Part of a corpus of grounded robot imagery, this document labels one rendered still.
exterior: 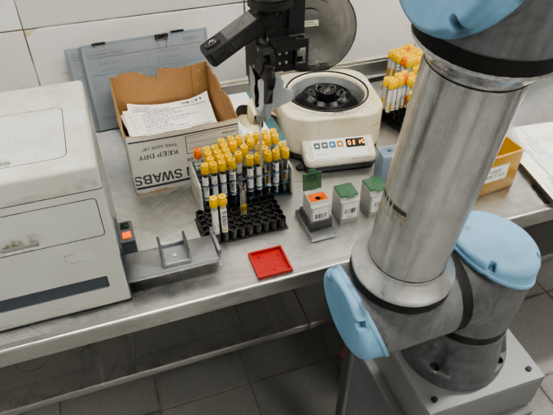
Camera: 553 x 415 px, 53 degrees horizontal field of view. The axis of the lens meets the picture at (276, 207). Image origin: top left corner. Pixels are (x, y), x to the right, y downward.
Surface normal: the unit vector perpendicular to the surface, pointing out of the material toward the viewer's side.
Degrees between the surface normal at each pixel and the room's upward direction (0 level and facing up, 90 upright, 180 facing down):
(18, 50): 90
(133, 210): 0
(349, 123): 90
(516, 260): 10
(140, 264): 0
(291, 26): 90
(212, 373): 0
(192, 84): 88
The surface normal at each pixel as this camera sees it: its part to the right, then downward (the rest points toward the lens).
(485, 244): 0.16, -0.76
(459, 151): -0.13, 0.71
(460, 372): -0.17, 0.40
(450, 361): -0.37, 0.35
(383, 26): 0.33, 0.61
